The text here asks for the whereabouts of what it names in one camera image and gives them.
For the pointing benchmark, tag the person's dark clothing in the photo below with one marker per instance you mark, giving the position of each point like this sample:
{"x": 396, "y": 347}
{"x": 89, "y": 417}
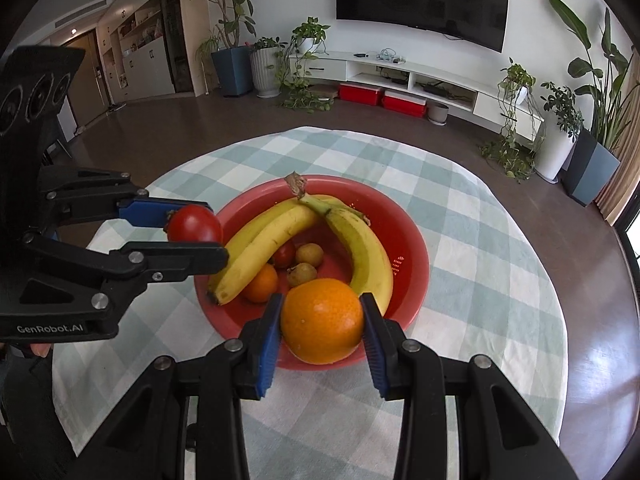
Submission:
{"x": 30, "y": 400}

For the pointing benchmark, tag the trailing green plant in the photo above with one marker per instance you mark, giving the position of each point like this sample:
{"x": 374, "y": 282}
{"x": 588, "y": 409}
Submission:
{"x": 515, "y": 85}
{"x": 307, "y": 35}

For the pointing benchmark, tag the person's left hand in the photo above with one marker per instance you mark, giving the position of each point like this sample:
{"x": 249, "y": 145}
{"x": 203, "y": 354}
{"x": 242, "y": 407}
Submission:
{"x": 40, "y": 350}

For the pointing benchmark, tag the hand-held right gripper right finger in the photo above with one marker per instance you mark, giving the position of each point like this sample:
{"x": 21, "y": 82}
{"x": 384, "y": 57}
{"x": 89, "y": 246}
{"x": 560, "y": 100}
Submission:
{"x": 374, "y": 355}

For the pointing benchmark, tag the tall plant in grey pot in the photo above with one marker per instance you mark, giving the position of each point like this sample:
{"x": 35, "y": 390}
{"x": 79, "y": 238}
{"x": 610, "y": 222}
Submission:
{"x": 592, "y": 160}

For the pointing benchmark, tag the brown wooden door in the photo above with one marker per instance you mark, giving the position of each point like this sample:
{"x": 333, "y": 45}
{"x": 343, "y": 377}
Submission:
{"x": 85, "y": 70}

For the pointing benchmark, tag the beige curtain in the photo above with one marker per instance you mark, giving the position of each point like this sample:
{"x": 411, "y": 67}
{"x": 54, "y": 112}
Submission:
{"x": 620, "y": 175}

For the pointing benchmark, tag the tall plant in blue pot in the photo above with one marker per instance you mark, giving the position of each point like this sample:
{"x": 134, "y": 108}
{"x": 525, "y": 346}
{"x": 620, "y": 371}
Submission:
{"x": 232, "y": 70}

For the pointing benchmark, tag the brown round fruit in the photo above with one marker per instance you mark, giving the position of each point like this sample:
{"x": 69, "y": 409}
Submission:
{"x": 301, "y": 275}
{"x": 310, "y": 254}

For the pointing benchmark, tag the small red tomato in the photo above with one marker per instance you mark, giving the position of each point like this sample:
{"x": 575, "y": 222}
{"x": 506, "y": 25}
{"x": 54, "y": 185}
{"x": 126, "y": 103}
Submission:
{"x": 285, "y": 255}

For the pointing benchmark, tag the red plastic colander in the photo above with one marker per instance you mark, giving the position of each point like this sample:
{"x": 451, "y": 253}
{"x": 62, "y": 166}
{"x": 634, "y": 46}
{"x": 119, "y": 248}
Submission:
{"x": 400, "y": 240}

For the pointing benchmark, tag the plant in white smooth pot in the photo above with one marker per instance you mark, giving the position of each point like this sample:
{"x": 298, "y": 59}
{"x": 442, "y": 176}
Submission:
{"x": 557, "y": 125}

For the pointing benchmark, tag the white television cabinet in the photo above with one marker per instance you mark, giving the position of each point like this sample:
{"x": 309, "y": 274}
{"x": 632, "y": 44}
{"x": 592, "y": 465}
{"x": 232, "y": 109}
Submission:
{"x": 450, "y": 72}

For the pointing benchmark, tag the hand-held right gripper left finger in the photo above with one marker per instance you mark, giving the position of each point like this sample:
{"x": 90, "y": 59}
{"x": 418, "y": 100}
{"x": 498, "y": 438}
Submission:
{"x": 270, "y": 345}

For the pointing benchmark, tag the white wall cupboard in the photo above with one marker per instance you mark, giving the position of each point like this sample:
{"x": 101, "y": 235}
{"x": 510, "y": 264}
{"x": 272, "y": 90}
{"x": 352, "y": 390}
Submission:
{"x": 135, "y": 60}

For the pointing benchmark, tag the black tall cabinet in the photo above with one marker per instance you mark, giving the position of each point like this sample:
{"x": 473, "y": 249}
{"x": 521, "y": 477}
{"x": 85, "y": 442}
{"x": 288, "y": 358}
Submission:
{"x": 172, "y": 25}

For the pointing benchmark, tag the glass sliding door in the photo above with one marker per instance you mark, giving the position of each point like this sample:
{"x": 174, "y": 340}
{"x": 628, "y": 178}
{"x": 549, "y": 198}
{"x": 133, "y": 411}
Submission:
{"x": 632, "y": 250}

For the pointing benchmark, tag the red storage box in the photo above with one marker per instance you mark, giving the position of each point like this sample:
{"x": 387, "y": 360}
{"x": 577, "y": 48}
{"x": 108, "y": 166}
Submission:
{"x": 360, "y": 94}
{"x": 404, "y": 102}

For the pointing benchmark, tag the green checkered tablecloth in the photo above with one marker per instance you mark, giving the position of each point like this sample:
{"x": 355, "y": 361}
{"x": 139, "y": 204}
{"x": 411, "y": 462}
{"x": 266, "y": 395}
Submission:
{"x": 450, "y": 210}

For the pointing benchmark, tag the yellow banana bunch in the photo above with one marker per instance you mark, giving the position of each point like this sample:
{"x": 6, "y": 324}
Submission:
{"x": 270, "y": 235}

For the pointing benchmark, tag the large round orange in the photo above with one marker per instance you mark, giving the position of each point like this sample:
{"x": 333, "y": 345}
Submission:
{"x": 322, "y": 320}

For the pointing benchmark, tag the small grey pot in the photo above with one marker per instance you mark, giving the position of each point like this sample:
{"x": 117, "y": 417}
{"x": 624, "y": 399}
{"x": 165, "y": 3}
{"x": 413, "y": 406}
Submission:
{"x": 439, "y": 112}

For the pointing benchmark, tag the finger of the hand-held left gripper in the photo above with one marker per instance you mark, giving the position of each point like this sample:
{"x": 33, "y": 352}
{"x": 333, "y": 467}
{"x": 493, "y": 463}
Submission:
{"x": 145, "y": 210}
{"x": 180, "y": 259}

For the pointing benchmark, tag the plant in white ribbed pot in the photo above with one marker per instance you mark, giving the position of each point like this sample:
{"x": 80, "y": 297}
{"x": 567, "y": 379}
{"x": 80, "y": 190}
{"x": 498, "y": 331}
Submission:
{"x": 265, "y": 70}

